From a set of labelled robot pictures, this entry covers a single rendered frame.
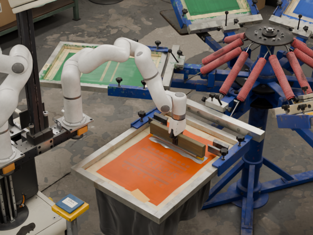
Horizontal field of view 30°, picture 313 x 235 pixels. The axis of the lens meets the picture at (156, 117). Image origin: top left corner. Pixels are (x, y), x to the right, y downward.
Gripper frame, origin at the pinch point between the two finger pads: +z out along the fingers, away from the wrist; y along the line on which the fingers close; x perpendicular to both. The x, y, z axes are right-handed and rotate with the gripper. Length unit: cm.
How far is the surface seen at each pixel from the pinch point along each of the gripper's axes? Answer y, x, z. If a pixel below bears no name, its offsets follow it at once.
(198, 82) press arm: -70, -35, 8
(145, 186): 35.9, 7.6, 5.9
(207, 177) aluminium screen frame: 13.9, 29.5, 2.2
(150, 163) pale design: 19.8, -2.6, 5.8
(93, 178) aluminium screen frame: 51, -14, 3
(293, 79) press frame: -100, 18, -2
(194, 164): 5.5, 16.3, 5.6
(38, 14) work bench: -179, -321, 79
